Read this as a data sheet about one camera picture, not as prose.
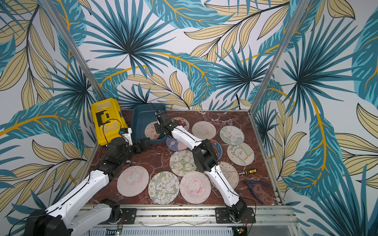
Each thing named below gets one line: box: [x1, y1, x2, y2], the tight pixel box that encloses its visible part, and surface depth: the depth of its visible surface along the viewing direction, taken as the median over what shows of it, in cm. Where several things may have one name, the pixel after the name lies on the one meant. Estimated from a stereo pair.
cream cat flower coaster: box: [226, 142, 255, 166], surface depth 99 cm
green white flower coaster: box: [147, 171, 181, 206], surface depth 84 cm
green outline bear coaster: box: [169, 149, 197, 177], surface depth 94 cm
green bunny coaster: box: [219, 125, 245, 147], surface depth 108 cm
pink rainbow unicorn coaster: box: [117, 165, 150, 198], surface depth 85 cm
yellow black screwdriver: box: [238, 168, 258, 175], surface depth 89 cm
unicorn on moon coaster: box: [191, 120, 217, 141], surface depth 112 cm
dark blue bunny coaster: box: [165, 136, 189, 152], surface depth 102 cm
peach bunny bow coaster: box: [144, 120, 161, 141], surface depth 108 cm
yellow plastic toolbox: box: [91, 97, 128, 147], surface depth 94 cm
